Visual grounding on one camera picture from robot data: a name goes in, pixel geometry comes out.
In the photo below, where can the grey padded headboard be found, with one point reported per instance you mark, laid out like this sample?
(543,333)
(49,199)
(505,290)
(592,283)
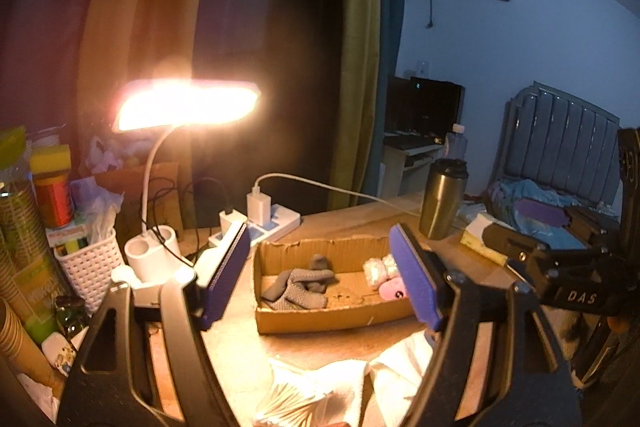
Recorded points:
(560,141)

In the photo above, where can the white woven basket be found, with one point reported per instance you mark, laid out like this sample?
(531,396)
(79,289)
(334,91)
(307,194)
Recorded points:
(89,270)

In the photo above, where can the white power strip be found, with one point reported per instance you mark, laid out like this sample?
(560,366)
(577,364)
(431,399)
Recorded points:
(282,221)

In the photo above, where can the blue bedding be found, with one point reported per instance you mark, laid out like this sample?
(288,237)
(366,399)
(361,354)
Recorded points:
(533,211)

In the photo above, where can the pink plush toy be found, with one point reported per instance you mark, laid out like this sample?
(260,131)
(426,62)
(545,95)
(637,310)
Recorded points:
(393,289)

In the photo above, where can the steel travel mug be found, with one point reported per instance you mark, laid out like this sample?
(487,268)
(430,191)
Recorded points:
(443,195)

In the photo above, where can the white fluffy ball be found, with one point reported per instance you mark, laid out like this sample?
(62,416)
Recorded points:
(377,271)

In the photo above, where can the black monitor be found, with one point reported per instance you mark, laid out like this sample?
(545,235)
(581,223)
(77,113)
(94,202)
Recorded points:
(423,106)

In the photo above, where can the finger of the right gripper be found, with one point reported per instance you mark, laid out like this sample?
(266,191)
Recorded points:
(510,247)

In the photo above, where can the grey dotted work glove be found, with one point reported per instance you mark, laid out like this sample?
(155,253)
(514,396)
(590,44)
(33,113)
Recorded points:
(301,289)

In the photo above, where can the white waffle cloth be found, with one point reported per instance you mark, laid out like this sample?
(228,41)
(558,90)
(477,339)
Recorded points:
(334,393)

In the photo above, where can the white desk lamp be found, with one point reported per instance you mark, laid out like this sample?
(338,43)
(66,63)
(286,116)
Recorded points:
(169,108)

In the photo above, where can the cardboard box tray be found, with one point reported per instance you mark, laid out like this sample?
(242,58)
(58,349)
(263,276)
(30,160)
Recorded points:
(350,302)

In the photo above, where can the white charger with cable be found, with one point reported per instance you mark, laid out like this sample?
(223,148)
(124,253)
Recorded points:
(259,204)

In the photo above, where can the green paper cup pack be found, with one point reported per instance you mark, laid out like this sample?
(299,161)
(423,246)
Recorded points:
(30,280)

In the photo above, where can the clear water bottle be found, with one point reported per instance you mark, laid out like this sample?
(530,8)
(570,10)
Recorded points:
(455,143)

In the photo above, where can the yellow tissue box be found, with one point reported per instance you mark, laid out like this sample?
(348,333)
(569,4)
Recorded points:
(472,237)

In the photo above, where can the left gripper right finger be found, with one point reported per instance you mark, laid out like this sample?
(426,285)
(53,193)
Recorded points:
(424,276)

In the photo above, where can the yellow green curtain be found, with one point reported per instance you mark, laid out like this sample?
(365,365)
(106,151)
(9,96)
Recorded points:
(357,101)

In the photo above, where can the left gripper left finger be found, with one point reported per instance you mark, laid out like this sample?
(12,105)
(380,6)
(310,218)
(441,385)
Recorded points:
(218,269)

